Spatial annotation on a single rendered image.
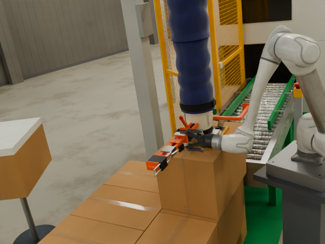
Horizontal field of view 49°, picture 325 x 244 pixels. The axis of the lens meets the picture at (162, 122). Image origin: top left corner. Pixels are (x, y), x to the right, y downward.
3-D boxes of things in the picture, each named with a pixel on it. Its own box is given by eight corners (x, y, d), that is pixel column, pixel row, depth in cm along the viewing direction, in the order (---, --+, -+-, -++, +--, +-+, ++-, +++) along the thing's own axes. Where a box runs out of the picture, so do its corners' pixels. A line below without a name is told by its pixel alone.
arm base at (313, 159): (333, 149, 221) (333, 141, 219) (321, 166, 206) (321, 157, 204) (303, 144, 233) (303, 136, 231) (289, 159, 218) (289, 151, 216)
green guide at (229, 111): (251, 80, 485) (250, 73, 481) (258, 80, 480) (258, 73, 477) (212, 126, 354) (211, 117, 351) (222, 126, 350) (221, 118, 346)
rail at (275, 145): (300, 91, 462) (300, 76, 455) (304, 91, 459) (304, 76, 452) (260, 185, 274) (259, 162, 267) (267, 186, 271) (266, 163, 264)
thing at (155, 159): (154, 162, 192) (153, 154, 190) (166, 163, 189) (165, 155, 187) (146, 170, 185) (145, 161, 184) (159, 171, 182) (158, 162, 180)
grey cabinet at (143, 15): (149, 33, 360) (144, 2, 349) (154, 33, 357) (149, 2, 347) (139, 37, 344) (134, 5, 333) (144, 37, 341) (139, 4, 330)
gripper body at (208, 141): (210, 137, 196) (194, 136, 200) (211, 151, 199) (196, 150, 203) (214, 132, 202) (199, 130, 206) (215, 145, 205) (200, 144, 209)
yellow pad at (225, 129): (215, 127, 251) (214, 121, 249) (229, 128, 246) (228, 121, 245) (198, 149, 223) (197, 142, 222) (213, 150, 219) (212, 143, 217)
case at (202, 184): (197, 165, 286) (192, 119, 272) (246, 172, 267) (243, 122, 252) (161, 208, 238) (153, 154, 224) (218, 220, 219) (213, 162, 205)
